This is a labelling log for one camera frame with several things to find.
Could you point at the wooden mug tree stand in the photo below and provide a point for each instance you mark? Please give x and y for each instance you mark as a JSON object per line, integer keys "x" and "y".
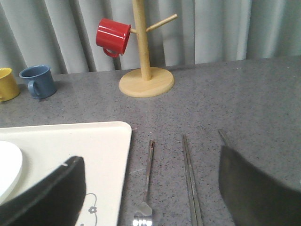
{"x": 146, "y": 81}

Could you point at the silver metal spoon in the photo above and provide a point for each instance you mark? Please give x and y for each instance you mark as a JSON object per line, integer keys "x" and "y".
{"x": 224, "y": 138}

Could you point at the cream rabbit serving tray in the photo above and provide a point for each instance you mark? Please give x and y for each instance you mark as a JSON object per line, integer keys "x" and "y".
{"x": 104, "y": 147}

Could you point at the yellow enamel mug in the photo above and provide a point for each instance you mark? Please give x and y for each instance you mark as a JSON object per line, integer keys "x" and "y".
{"x": 8, "y": 85}

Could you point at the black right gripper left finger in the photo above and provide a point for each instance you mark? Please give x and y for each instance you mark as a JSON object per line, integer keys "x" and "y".
{"x": 54, "y": 201}

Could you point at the blue enamel mug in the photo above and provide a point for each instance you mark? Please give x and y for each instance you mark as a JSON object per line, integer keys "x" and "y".
{"x": 39, "y": 81}

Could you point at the white round plate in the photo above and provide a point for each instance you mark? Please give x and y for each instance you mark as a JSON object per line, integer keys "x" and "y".
{"x": 11, "y": 160}

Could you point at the red enamel mug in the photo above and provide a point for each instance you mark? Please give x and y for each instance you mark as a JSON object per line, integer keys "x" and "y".
{"x": 113, "y": 37}

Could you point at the grey pleated curtain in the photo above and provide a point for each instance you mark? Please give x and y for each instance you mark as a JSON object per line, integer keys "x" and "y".
{"x": 61, "y": 33}

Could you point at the silver metal fork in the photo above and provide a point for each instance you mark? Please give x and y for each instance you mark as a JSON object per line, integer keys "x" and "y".
{"x": 143, "y": 214}

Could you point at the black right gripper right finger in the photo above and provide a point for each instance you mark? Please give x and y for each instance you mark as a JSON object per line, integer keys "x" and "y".
{"x": 252, "y": 197}

